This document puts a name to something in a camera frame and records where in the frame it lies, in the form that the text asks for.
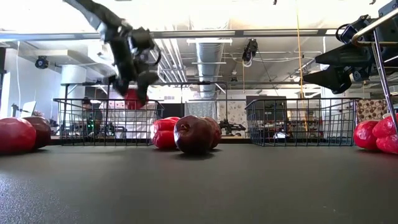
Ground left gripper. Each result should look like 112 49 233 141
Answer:
107 23 160 106

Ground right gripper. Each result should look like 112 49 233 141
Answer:
303 21 398 95

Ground red bell pepper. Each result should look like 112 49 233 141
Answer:
353 113 398 156
124 88 149 110
150 116 182 150

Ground gold wire basket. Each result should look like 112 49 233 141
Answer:
351 7 398 136

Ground dark red apple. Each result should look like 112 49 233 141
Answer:
23 115 52 149
174 114 216 155

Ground brown circle-patterned panel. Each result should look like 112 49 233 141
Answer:
356 98 389 124

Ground person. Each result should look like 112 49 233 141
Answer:
77 96 103 139

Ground gray overhead beam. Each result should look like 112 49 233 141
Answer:
0 29 343 42

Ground gray curtain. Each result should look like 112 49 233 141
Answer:
185 101 218 121

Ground pale patterned panel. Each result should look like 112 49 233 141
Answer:
217 100 249 138

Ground white laptop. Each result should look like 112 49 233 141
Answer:
20 100 37 118

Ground black table mat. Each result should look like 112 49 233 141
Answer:
0 143 398 224

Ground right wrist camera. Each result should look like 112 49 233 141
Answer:
335 14 373 44

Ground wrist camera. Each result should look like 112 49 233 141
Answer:
335 14 373 44
129 27 162 66

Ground black wire basket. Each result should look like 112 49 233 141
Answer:
52 98 165 147
244 98 362 147

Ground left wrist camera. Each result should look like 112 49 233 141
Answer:
129 27 162 66

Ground yellow hanging cord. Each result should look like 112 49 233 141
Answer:
294 0 305 100

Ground silver air duct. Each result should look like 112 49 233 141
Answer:
195 42 225 100

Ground round black ceiling camera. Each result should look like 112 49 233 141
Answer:
34 55 50 70

